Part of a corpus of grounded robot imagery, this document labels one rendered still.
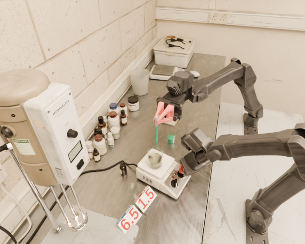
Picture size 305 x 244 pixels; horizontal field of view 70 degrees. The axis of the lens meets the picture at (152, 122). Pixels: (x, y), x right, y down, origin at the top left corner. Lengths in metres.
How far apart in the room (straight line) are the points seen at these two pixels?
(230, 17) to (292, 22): 0.46
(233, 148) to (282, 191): 0.17
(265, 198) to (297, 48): 1.66
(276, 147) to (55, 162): 0.52
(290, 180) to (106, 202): 0.64
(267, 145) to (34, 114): 0.54
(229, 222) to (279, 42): 1.65
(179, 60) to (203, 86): 0.99
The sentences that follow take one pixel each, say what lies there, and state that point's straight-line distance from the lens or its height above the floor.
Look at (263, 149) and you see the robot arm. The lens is 0.66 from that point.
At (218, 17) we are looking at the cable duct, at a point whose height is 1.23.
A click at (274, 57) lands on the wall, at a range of 2.25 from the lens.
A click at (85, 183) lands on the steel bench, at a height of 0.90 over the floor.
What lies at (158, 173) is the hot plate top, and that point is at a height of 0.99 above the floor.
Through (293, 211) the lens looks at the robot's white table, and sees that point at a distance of 1.04.
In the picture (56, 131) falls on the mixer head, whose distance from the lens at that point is 0.40.
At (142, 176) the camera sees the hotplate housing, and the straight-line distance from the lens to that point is 0.93.
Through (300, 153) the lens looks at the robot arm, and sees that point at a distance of 0.61.
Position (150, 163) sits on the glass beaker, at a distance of 0.87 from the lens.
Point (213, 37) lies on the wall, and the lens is 2.16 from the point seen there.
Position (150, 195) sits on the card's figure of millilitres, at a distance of 0.91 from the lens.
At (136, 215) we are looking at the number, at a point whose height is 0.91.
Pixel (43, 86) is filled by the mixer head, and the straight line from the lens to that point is 0.40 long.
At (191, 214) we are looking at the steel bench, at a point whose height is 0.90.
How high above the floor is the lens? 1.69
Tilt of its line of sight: 39 degrees down
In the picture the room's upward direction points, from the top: straight up
